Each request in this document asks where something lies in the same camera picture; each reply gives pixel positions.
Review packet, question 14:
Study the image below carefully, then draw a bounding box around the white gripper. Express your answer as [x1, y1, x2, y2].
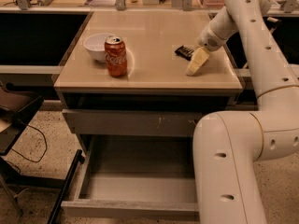
[186, 27, 226, 76]

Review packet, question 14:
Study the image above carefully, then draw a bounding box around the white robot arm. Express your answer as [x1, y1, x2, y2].
[192, 0, 299, 224]

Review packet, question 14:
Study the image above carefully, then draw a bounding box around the grey drawer cabinet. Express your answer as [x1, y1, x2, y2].
[54, 10, 243, 150]

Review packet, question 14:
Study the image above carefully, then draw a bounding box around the closed grey top drawer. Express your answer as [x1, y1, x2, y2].
[63, 109, 202, 137]

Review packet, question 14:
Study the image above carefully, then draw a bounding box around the open grey middle drawer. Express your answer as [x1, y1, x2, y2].
[62, 136, 199, 221]

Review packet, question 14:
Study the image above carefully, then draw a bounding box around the red coca-cola can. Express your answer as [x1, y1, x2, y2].
[105, 35, 127, 77]

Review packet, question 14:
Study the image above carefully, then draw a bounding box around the white ceramic bowl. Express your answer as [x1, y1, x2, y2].
[83, 33, 110, 63]

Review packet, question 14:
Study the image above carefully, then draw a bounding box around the black metal leg bar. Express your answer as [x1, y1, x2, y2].
[47, 149, 85, 224]

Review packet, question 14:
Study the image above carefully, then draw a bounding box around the black chair at left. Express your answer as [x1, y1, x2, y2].
[0, 83, 44, 216]

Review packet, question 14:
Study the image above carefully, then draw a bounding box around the black cable on floor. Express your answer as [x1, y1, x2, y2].
[8, 121, 49, 164]

